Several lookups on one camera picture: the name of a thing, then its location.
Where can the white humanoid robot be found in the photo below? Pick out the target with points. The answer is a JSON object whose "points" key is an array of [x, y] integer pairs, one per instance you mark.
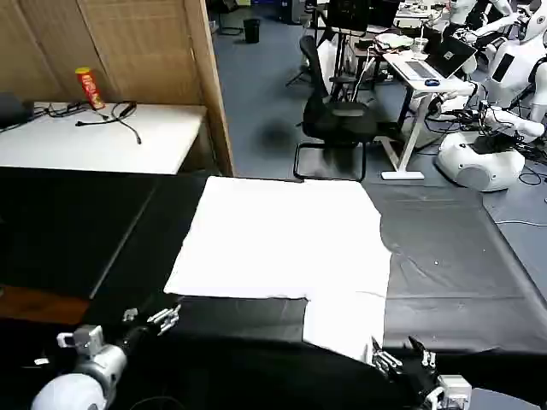
{"points": [[483, 162], [463, 10]]}

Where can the blue computer mouse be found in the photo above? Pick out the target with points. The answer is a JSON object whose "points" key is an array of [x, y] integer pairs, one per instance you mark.
{"points": [[432, 82]]}

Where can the open silver laptop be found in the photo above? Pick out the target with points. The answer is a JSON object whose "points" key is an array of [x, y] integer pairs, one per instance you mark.
{"points": [[448, 55]]}

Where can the white plastic bag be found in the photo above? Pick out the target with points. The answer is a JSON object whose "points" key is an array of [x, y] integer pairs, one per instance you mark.
{"points": [[327, 60]]}

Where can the red chips can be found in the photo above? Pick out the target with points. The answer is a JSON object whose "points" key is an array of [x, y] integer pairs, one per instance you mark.
{"points": [[90, 87]]}

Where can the black flat device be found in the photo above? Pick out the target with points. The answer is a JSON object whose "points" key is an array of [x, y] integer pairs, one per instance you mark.
{"points": [[15, 109]]}

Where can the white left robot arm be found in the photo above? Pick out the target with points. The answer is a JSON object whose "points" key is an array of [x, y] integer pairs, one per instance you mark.
{"points": [[72, 393]]}

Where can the wooden partition panel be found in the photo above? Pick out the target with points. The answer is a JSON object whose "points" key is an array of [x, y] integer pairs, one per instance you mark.
{"points": [[141, 51]]}

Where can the white folded cloth pile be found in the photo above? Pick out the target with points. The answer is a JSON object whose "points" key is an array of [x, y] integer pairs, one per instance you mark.
{"points": [[393, 40]]}

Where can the white side table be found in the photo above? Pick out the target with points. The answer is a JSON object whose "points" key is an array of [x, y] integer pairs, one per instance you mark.
{"points": [[98, 145]]}

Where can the clear cup with straw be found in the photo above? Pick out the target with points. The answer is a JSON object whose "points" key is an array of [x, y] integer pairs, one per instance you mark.
{"points": [[419, 47]]}

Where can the white printed t-shirt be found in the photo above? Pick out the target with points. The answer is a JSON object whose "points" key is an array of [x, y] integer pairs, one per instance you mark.
{"points": [[282, 239]]}

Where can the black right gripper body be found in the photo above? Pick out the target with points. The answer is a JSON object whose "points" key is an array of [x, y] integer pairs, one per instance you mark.
{"points": [[414, 380]]}

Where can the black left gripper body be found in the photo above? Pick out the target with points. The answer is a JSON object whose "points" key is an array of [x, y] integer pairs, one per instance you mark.
{"points": [[141, 338]]}

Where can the brown wooden board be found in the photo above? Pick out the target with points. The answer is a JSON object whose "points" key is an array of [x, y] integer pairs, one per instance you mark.
{"points": [[38, 305]]}

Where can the black office chair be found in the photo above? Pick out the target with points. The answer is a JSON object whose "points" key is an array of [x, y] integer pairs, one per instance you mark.
{"points": [[337, 121]]}

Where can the black monitor stand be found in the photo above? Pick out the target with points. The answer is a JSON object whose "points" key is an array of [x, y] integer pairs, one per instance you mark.
{"points": [[350, 17]]}

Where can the white standing desk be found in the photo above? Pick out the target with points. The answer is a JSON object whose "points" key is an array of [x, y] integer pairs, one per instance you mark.
{"points": [[410, 85]]}

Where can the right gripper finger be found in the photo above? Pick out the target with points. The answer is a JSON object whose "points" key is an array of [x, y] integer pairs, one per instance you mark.
{"points": [[427, 358], [384, 361]]}

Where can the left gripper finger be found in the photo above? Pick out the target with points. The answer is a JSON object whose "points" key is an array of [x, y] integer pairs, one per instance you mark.
{"points": [[167, 315], [131, 314]]}

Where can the black trash bin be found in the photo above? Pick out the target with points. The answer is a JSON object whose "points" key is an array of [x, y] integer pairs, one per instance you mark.
{"points": [[251, 31]]}

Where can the black table cover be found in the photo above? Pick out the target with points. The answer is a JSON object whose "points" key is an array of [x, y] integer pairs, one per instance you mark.
{"points": [[440, 265]]}

